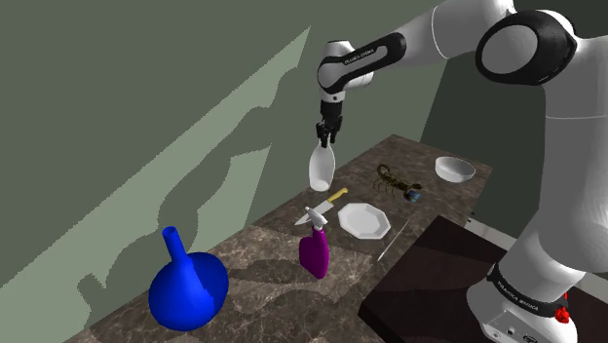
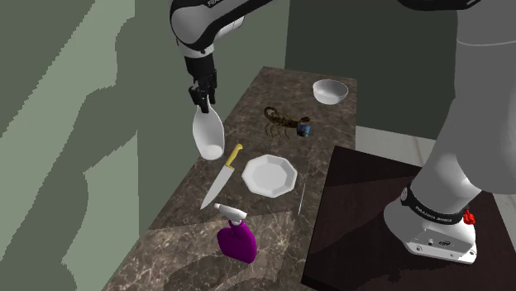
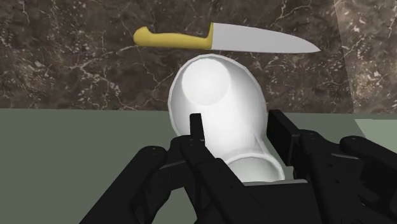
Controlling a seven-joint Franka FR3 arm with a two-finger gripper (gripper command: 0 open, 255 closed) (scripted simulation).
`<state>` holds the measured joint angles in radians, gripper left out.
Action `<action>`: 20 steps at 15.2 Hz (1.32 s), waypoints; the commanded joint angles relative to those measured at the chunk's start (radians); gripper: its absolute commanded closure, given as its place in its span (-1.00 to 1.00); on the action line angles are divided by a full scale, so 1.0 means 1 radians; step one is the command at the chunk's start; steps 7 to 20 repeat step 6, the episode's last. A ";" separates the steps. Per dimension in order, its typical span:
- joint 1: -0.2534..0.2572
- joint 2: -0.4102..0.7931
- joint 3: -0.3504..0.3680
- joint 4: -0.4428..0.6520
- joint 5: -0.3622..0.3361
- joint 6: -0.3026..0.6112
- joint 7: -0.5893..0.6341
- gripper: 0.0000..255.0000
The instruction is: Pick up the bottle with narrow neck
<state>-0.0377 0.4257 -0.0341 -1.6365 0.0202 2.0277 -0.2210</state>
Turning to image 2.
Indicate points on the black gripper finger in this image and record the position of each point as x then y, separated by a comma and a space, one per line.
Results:
202, 98

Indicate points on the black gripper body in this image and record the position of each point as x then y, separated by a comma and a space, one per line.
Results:
198, 65

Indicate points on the tall white cup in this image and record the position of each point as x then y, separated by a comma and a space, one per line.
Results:
208, 133

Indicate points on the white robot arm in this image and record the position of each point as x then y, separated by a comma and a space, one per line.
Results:
463, 133

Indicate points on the brown scorpion figure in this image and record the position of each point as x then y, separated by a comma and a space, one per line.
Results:
282, 119

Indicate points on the white octagonal plate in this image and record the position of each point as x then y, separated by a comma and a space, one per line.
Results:
269, 176

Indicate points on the small blue and black object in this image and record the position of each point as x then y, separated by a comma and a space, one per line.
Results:
304, 129

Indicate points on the white bowl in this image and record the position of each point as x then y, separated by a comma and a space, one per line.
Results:
330, 92

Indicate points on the thin silver rod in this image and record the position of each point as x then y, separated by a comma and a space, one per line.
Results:
301, 198

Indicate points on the purple spray bottle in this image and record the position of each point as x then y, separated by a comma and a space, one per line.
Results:
238, 241

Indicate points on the dark robot stand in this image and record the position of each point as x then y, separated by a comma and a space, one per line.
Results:
354, 225

